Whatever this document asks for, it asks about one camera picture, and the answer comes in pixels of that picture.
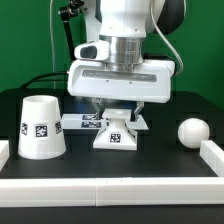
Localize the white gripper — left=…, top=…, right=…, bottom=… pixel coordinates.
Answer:
left=68, top=60, right=175, bottom=122

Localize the white lamp base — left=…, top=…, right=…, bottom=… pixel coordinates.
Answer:
left=93, top=109, right=137, bottom=150

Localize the white lamp bulb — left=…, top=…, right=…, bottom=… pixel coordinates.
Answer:
left=178, top=118, right=210, bottom=149

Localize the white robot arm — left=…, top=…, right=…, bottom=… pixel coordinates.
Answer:
left=67, top=0, right=186, bottom=120

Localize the white lamp shade cone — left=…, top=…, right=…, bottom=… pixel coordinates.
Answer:
left=18, top=95, right=66, bottom=160

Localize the white marker tag plate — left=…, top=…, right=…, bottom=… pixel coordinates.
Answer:
left=61, top=114, right=148, bottom=130

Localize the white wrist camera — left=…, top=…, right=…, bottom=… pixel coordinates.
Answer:
left=74, top=41, right=109, bottom=61

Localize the black cable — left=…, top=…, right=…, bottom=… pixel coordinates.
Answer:
left=19, top=70, right=73, bottom=90

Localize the white right wall rail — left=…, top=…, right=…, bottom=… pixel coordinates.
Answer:
left=200, top=140, right=224, bottom=177

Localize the white wall rail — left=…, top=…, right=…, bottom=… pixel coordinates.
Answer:
left=0, top=140, right=9, bottom=171
left=0, top=177, right=224, bottom=207
left=200, top=140, right=224, bottom=177

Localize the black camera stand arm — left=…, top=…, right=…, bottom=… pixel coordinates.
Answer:
left=58, top=0, right=84, bottom=61

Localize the white front wall rail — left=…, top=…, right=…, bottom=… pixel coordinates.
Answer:
left=0, top=177, right=224, bottom=207

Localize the white left wall rail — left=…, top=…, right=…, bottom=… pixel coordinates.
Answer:
left=0, top=140, right=9, bottom=171

